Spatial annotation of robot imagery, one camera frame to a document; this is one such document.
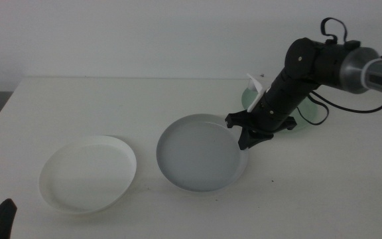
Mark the white shallow bowl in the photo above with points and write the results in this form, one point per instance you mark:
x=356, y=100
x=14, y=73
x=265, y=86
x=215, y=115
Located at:
x=88, y=176

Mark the grey shallow bowl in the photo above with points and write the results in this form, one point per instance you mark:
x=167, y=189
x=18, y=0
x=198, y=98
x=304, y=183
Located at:
x=197, y=156

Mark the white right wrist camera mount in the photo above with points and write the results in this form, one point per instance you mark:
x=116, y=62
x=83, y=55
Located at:
x=256, y=94

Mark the green shallow bowl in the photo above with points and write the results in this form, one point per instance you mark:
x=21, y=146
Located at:
x=310, y=112

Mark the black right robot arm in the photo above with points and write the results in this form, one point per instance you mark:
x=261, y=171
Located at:
x=330, y=63

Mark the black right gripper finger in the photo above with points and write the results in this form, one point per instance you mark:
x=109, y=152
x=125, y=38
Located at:
x=263, y=136
x=245, y=141

